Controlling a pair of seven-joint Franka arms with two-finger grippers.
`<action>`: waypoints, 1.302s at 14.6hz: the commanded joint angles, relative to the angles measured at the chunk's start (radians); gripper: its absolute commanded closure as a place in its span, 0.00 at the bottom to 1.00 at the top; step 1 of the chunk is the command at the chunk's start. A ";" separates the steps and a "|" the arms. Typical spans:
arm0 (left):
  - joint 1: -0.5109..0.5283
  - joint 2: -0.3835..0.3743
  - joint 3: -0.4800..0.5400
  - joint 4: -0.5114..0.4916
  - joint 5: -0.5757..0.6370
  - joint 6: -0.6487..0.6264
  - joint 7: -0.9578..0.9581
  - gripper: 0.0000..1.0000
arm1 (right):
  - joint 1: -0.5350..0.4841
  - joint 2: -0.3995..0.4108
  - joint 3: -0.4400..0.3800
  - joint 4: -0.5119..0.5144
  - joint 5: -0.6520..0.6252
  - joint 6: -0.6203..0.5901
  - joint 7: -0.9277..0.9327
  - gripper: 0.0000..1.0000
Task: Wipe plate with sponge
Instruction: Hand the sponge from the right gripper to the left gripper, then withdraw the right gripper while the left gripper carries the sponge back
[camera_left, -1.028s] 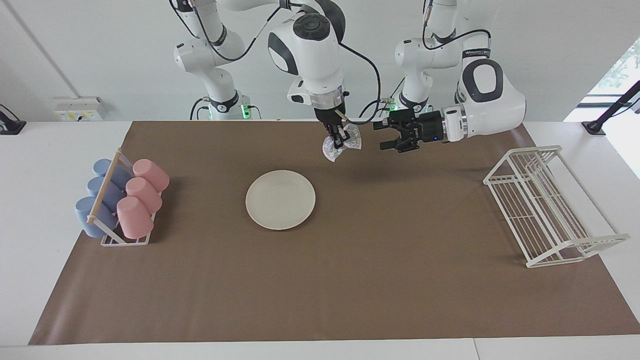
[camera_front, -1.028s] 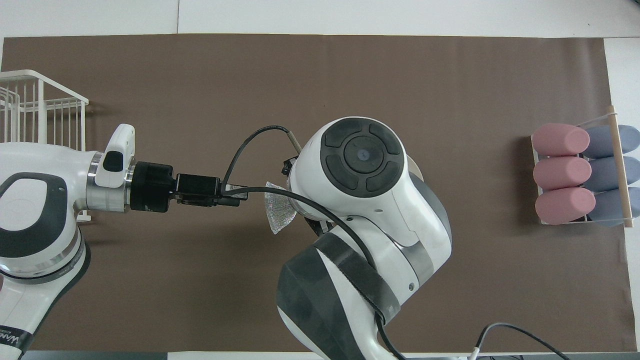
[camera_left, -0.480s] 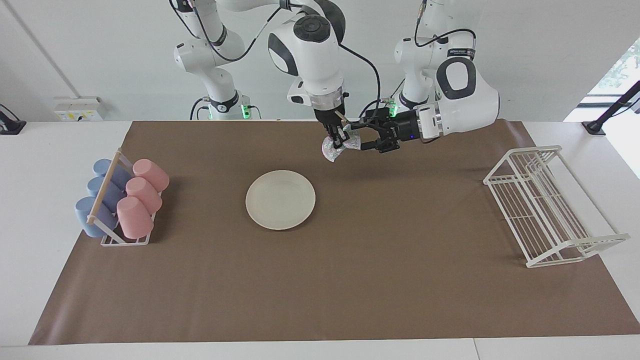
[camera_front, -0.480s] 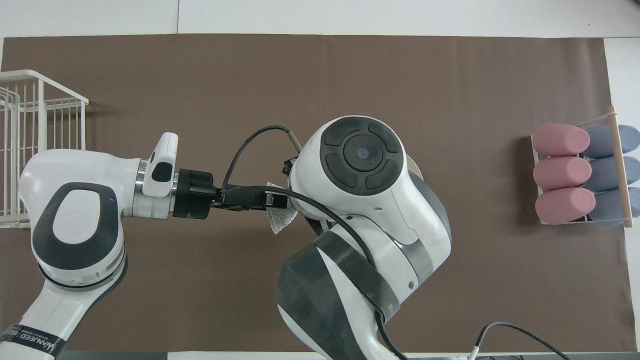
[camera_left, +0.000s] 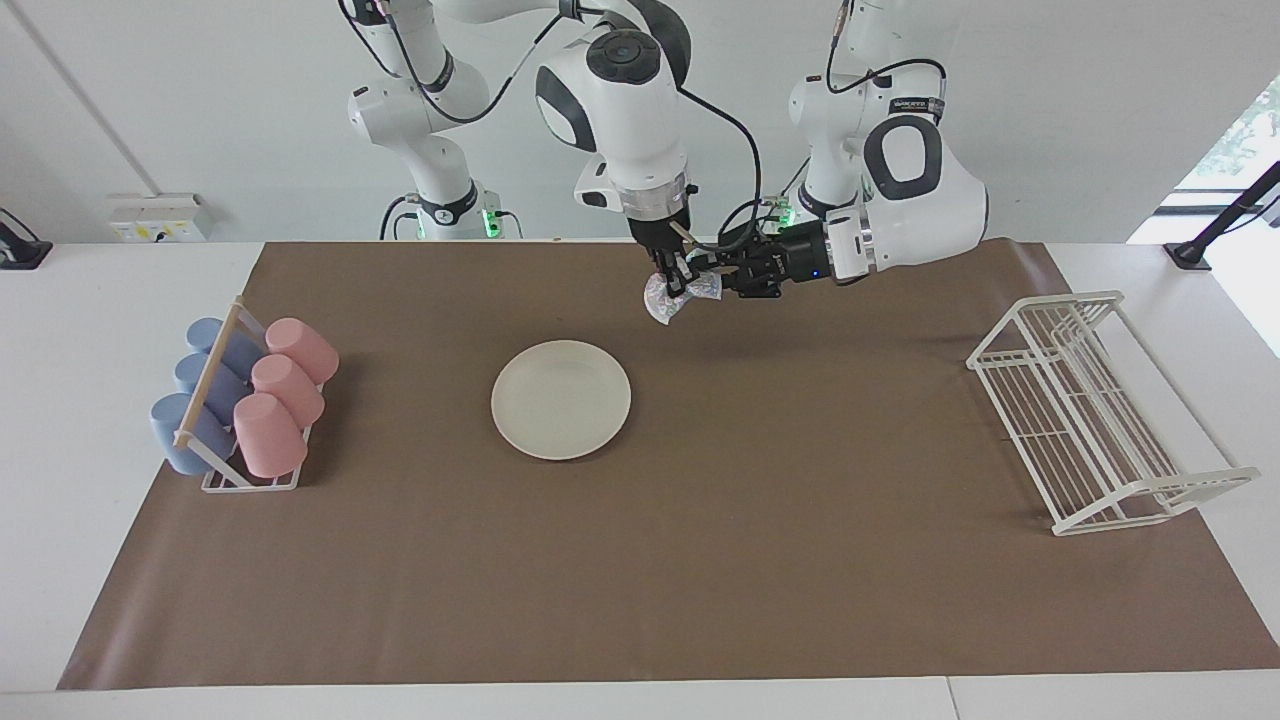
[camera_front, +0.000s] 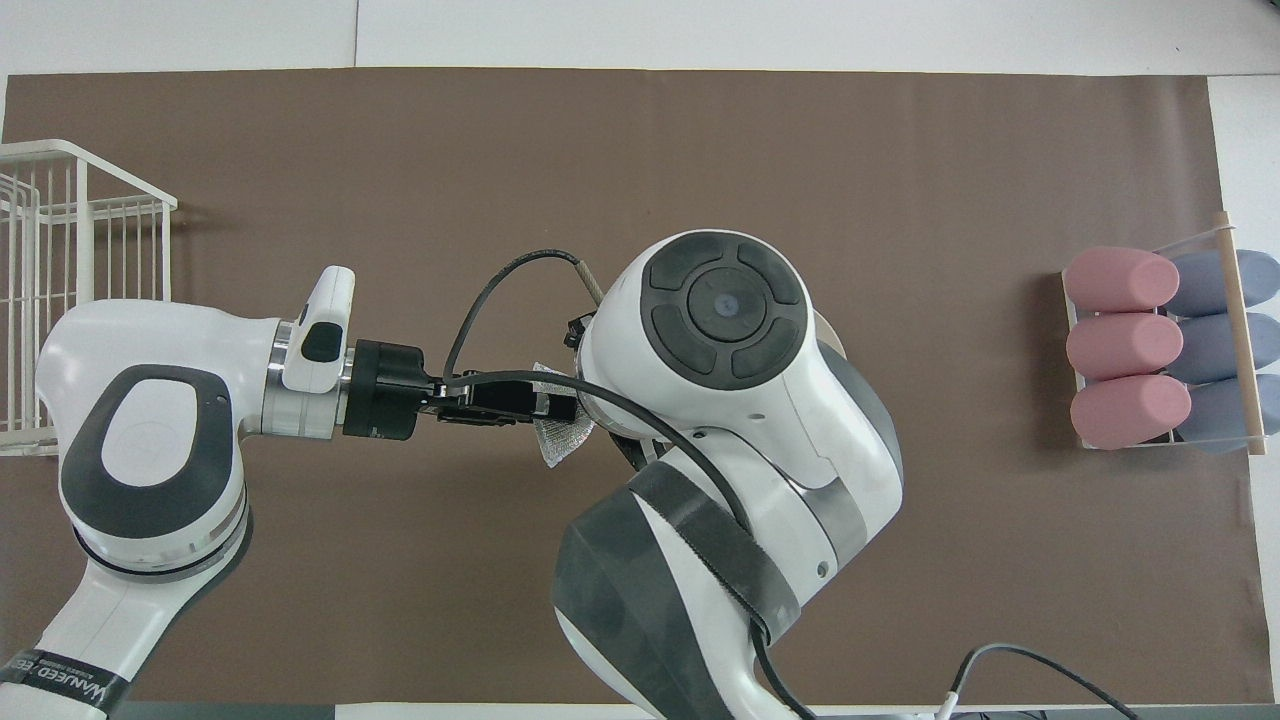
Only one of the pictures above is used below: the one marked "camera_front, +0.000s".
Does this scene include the white wire dish rack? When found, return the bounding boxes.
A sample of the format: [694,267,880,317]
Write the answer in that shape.
[0,138,179,458]

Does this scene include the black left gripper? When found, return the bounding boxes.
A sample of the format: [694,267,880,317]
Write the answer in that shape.
[343,340,447,441]

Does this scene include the white round plate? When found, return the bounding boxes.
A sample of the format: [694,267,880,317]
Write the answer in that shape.
[812,308,848,363]

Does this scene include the pink cup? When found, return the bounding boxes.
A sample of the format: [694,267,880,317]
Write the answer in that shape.
[1066,312,1186,381]
[1063,246,1181,313]
[1070,373,1193,451]

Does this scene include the silver mesh sponge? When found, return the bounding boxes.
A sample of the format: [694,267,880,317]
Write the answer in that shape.
[530,362,597,471]

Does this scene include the grey cable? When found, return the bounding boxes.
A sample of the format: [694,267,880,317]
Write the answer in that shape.
[938,644,1141,720]

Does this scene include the cup holder tray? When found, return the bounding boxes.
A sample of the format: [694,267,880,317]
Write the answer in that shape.
[1060,210,1271,458]

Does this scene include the brown table mat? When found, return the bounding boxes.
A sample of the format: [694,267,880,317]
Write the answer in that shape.
[0,66,1276,706]

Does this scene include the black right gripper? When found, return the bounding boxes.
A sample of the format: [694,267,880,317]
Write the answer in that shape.
[438,312,594,426]

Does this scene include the blue cup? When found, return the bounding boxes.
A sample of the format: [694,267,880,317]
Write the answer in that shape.
[1185,375,1280,451]
[1170,250,1280,316]
[1180,312,1280,384]

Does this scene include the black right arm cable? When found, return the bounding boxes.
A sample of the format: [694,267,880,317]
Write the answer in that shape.
[443,250,816,720]

